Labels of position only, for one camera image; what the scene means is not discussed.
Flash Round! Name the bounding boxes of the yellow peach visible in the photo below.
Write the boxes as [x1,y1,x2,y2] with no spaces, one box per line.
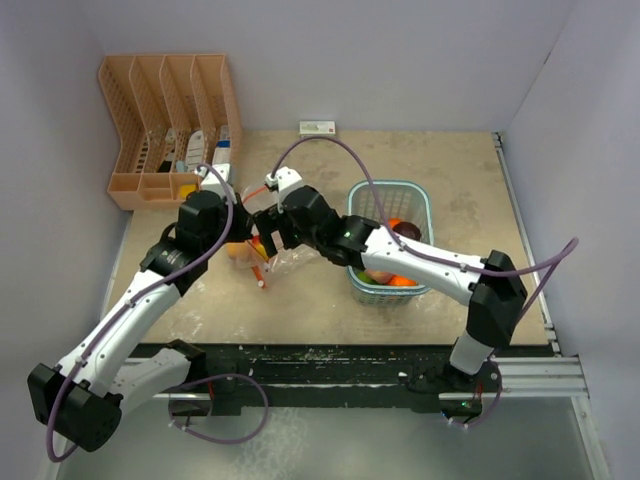
[225,242,251,262]

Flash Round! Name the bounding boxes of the clear orange-zip bag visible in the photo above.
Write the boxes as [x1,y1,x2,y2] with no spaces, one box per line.
[224,184,326,289]

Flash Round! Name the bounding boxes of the pink peach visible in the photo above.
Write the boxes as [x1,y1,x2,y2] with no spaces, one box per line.
[365,269,393,285]

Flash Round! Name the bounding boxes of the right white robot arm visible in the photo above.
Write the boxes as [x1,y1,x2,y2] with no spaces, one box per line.
[253,185,528,391]

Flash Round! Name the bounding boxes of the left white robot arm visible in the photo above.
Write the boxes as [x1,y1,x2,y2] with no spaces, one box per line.
[27,190,252,463]

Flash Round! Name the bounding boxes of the yellow sponge block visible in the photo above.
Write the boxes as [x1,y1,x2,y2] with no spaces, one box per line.
[178,184,199,199]

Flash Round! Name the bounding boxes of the white pack in organizer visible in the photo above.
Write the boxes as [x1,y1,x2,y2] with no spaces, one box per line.
[184,130,205,172]

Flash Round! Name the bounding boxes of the white blue bottle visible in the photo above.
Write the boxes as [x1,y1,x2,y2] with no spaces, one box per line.
[212,125,231,165]

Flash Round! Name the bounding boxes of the green lime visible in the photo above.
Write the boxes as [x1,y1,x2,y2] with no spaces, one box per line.
[356,271,377,285]

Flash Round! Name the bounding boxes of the small green white box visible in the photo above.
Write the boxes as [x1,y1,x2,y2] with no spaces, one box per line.
[299,120,337,137]

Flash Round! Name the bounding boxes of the dark purple fruit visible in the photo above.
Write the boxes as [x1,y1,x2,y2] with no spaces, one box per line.
[392,221,422,241]

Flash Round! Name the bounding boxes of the blue plastic basket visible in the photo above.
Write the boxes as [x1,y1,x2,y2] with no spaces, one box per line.
[346,179,433,307]

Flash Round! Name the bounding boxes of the orange fruit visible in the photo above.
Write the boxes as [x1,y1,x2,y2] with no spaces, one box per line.
[386,275,417,287]

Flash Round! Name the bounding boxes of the orange file organizer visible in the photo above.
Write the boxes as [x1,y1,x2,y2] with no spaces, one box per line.
[98,54,243,211]

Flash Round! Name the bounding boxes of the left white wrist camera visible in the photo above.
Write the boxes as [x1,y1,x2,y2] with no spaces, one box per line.
[195,163,233,196]

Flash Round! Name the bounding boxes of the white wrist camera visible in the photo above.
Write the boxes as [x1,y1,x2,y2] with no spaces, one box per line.
[264,167,305,200]
[195,163,233,196]

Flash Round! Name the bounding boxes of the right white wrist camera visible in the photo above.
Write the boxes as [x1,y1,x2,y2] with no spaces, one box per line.
[264,167,305,200]

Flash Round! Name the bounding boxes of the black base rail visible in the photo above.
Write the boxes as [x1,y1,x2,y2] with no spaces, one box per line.
[129,342,506,416]

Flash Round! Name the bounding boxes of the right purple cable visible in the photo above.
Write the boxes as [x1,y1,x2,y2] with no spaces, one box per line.
[269,135,580,431]

